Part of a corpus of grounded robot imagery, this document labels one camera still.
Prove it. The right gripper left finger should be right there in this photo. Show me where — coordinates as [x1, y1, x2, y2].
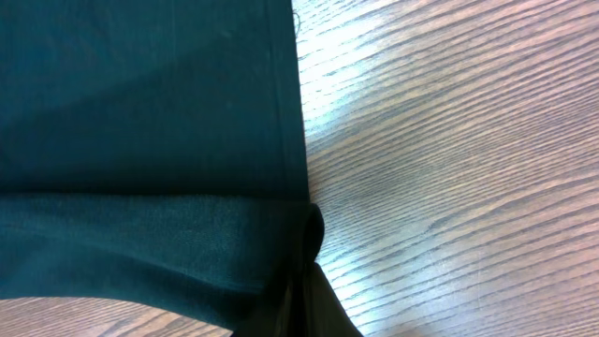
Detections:
[232, 280, 293, 337]

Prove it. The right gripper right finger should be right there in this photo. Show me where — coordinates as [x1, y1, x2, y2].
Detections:
[302, 263, 362, 337]

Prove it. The black t-shirt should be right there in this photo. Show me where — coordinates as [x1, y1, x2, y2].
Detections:
[1, 0, 322, 330]

